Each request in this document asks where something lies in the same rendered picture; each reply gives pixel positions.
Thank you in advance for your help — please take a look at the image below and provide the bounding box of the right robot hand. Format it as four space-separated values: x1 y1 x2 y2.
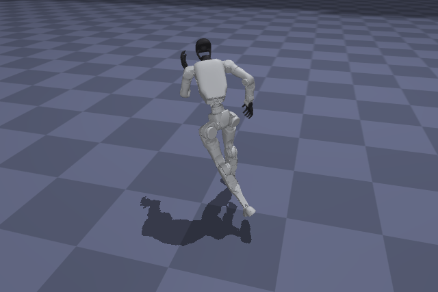
242 102 253 119

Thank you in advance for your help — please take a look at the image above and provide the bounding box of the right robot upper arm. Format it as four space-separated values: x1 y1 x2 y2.
222 59 255 87

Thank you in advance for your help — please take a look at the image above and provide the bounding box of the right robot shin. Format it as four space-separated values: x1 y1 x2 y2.
225 146 237 176

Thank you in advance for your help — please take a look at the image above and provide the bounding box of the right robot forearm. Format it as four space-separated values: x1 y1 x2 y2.
244 82 255 107

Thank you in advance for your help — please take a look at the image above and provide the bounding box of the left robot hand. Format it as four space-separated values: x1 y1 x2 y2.
181 51 188 71

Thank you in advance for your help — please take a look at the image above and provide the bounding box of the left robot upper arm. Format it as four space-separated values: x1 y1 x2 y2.
181 66 194 98

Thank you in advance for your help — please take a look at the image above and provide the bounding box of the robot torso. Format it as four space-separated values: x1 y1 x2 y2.
194 59 232 131

